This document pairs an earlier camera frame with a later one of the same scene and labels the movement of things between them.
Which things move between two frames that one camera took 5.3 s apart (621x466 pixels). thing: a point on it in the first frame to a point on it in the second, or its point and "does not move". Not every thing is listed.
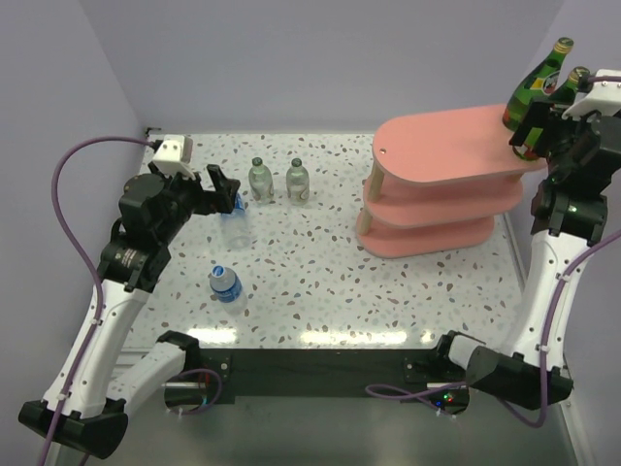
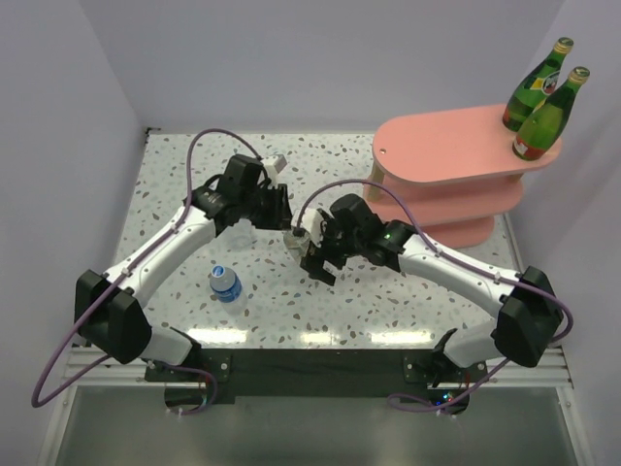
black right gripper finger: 539,116 to 313,266
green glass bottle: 566,95 does not move
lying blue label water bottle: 235,226 does not move
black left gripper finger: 227,195 to 282,218
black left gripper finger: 221,183 to 286,209
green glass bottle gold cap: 533,88 does not move
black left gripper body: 188,196 to 262,203
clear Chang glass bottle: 298,183 to 296,243
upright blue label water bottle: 227,287 does not move
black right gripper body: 560,135 to 335,245
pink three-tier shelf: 439,180 does not move
